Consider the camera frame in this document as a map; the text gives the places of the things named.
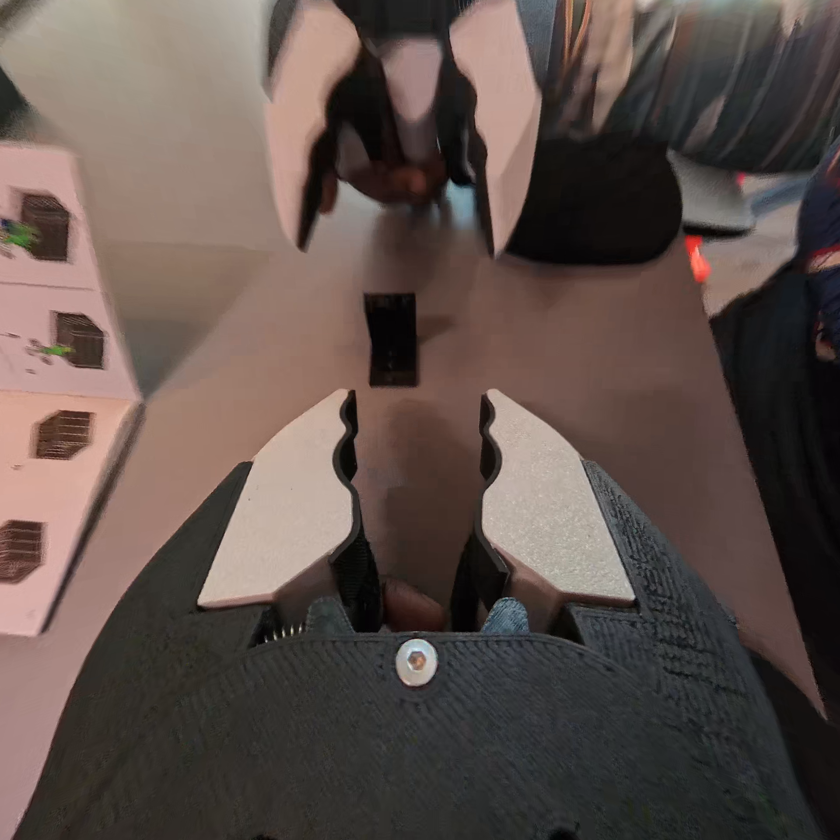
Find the person's right hand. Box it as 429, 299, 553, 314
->
319, 151, 450, 211

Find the grey desk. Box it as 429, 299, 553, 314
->
0, 0, 828, 840

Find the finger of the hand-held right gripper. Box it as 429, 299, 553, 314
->
451, 0, 543, 257
263, 0, 362, 250

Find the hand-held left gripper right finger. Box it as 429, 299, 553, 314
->
453, 390, 637, 618

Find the white instruction booklet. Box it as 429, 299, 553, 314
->
0, 142, 143, 637

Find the black chair armrest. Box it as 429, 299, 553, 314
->
670, 151, 758, 240

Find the black mesh cushion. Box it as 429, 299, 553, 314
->
506, 132, 683, 263

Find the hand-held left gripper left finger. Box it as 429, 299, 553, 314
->
197, 390, 382, 618

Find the person's right forearm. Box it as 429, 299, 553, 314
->
519, 0, 840, 174

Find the person's dark clothing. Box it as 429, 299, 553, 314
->
709, 145, 840, 716

